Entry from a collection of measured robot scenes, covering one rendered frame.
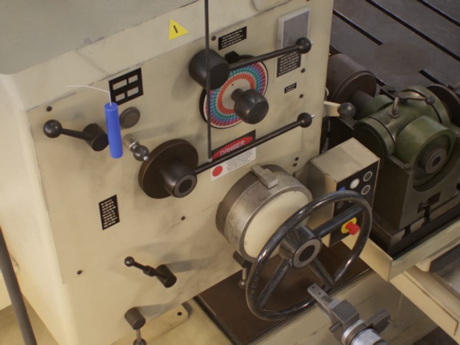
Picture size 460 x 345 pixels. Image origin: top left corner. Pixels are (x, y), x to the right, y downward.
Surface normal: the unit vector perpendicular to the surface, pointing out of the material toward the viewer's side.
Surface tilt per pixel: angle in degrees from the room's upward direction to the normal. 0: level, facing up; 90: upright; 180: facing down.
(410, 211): 90
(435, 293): 0
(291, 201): 62
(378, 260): 90
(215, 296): 0
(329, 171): 0
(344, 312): 12
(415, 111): 17
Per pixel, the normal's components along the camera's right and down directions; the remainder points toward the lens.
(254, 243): 0.11, 0.71
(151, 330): 0.00, -0.72
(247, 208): -0.51, -0.30
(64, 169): 0.59, 0.56
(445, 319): -0.80, 0.41
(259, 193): -0.23, -0.57
